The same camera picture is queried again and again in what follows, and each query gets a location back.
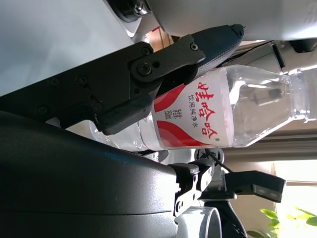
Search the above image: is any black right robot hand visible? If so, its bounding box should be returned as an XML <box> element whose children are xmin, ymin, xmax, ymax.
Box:
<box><xmin>0</xmin><ymin>23</ymin><xmax>246</xmax><ymax>238</ymax></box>

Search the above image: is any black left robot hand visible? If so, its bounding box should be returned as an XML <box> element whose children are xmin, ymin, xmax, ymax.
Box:
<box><xmin>170</xmin><ymin>148</ymin><xmax>227</xmax><ymax>199</ymax></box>

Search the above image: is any clear water bottle red label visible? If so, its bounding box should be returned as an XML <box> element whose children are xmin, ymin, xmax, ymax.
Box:
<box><xmin>88</xmin><ymin>63</ymin><xmax>317</xmax><ymax>152</ymax></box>

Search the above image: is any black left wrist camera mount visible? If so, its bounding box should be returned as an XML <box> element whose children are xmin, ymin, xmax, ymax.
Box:
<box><xmin>198</xmin><ymin>170</ymin><xmax>287</xmax><ymax>203</ymax></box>

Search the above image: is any green leafy plant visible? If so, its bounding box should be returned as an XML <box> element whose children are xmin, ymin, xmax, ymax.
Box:
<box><xmin>247</xmin><ymin>206</ymin><xmax>317</xmax><ymax>238</ymax></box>

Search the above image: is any brown cardboard box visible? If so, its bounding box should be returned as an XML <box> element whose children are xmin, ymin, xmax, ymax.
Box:
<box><xmin>145</xmin><ymin>26</ymin><xmax>174</xmax><ymax>50</ymax></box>

